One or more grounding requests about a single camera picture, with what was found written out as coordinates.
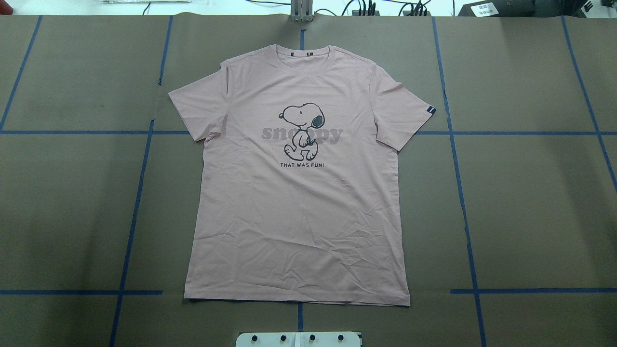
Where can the pink Snoopy t-shirt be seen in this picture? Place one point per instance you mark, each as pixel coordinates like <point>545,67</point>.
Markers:
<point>300,185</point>

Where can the black box with label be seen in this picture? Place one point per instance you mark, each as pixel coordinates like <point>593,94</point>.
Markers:
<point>512,8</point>

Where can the aluminium frame post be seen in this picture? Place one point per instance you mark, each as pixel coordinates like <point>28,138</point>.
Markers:
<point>301,11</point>

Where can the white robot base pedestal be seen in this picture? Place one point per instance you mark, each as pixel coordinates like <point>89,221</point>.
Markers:
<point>300,339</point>

